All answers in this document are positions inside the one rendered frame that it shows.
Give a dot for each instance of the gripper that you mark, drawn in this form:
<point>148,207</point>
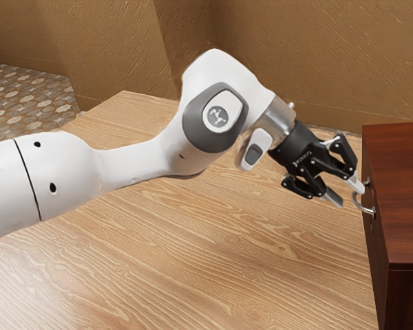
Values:
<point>297,147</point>

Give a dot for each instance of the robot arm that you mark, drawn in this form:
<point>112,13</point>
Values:
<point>130,161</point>

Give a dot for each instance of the dark red wooden cabinet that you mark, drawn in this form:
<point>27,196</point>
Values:
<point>397,220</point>

